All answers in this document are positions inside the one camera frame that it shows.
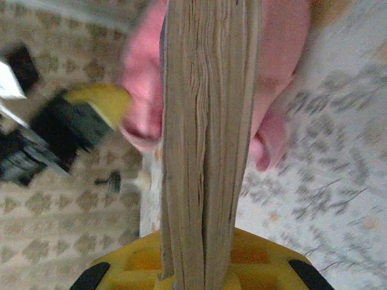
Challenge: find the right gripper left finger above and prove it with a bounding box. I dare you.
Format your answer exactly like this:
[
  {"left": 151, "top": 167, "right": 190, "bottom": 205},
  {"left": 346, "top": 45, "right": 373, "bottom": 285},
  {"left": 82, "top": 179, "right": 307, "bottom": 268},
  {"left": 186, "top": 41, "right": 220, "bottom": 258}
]
[{"left": 69, "top": 231, "right": 166, "bottom": 290}]

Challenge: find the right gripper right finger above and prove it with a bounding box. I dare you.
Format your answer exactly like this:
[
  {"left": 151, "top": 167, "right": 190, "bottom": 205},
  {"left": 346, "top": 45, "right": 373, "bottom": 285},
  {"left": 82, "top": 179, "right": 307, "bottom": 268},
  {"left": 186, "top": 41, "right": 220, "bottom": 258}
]
[{"left": 225, "top": 228, "right": 333, "bottom": 290}]

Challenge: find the pink backpack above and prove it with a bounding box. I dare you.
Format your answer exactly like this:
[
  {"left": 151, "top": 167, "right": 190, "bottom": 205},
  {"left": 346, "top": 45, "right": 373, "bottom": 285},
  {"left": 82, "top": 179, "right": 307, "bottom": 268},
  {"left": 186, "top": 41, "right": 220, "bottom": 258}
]
[{"left": 119, "top": 0, "right": 312, "bottom": 173}]

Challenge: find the blue book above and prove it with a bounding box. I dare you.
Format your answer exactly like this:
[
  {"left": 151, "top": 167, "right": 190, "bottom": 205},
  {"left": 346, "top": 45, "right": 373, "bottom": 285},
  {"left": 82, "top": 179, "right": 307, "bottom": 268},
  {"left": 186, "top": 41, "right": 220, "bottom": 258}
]
[{"left": 158, "top": 0, "right": 263, "bottom": 290}]

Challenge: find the floral tablecloth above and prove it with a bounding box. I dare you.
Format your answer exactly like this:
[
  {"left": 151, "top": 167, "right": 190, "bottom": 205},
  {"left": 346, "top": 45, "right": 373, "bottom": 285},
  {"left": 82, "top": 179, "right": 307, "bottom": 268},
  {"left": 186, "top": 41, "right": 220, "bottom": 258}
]
[{"left": 138, "top": 0, "right": 387, "bottom": 290}]

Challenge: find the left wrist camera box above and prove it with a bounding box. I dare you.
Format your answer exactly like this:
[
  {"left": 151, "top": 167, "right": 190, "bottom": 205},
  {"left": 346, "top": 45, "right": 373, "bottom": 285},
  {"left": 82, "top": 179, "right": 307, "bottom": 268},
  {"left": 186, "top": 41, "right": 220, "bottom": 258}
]
[{"left": 0, "top": 60, "right": 30, "bottom": 127}]

